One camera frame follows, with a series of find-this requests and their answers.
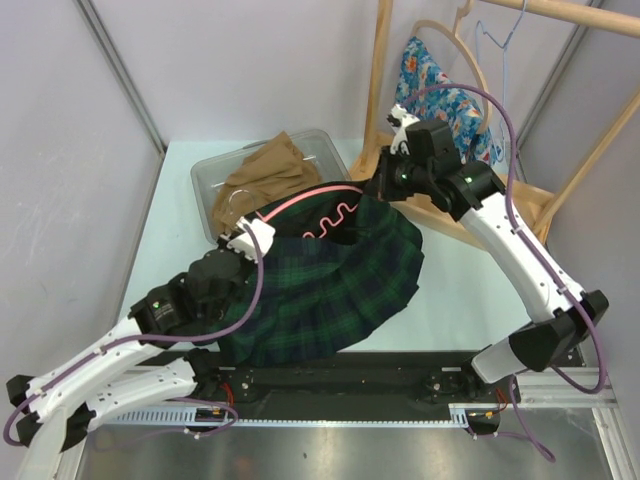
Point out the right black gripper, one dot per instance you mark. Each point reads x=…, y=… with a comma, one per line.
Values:
x=382, y=185

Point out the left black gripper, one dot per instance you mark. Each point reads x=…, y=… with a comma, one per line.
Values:
x=251, y=265

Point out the blue floral skirt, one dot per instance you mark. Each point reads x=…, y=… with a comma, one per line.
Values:
x=458, y=108

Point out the pink plastic hanger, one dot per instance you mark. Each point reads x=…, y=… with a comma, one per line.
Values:
x=313, y=213

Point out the green plaid garment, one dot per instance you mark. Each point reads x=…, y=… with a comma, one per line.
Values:
x=321, y=296

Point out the beige wooden hanger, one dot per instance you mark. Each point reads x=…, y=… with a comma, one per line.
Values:
x=452, y=34

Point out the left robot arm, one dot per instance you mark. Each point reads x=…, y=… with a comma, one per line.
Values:
x=155, y=353

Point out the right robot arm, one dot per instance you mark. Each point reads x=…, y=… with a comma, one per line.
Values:
x=561, y=312

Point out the clear plastic tray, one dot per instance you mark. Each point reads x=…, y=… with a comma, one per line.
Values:
x=209, y=175

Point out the tan folded garment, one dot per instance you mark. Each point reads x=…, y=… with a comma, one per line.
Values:
x=278, y=169

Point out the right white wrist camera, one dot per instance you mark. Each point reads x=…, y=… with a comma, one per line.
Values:
x=400, y=119

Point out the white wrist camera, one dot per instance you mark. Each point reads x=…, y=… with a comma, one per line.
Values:
x=251, y=237
x=400, y=119

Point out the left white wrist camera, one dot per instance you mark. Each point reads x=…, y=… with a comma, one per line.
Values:
x=251, y=237

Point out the blue wire hanger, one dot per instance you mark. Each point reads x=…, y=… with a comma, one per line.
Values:
x=482, y=34

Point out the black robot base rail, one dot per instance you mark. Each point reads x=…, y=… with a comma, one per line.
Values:
x=372, y=389

